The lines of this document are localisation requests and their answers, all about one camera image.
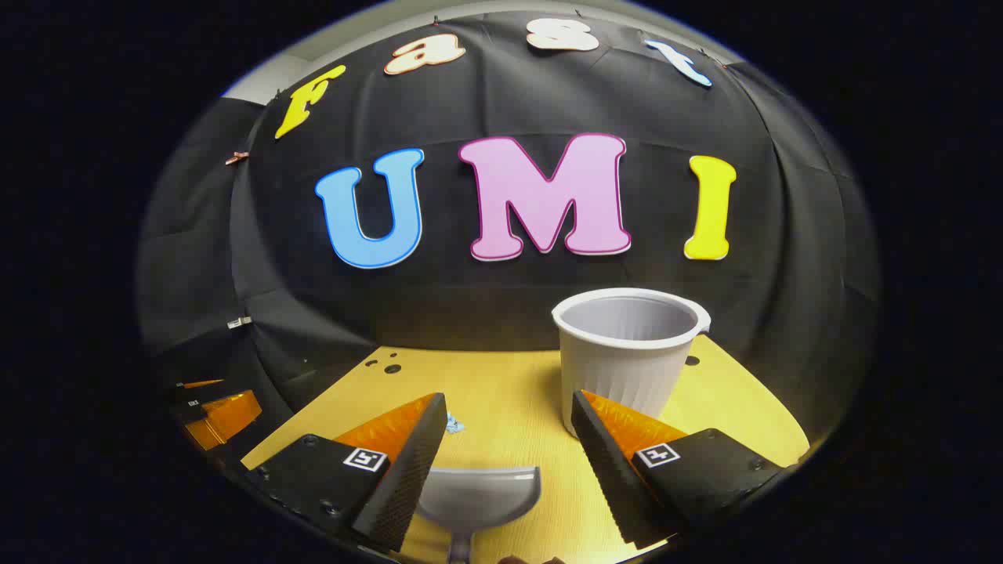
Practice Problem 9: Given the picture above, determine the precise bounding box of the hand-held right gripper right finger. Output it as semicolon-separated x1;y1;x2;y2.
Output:
570;389;784;551

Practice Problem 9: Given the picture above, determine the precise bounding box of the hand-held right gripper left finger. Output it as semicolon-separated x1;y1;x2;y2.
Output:
243;392;449;553

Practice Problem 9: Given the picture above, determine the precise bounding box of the grey plastic dustpan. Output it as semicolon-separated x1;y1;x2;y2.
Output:
415;466;541;564

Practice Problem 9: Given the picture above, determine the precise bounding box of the white ribbed garbage bin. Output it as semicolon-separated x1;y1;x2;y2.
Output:
551;287;712;439

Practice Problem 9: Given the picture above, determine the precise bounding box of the yellow wooden desktop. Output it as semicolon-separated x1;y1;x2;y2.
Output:
241;335;812;564

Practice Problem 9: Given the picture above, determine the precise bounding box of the black backdrop cloth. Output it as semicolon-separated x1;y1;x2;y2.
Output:
137;9;878;471

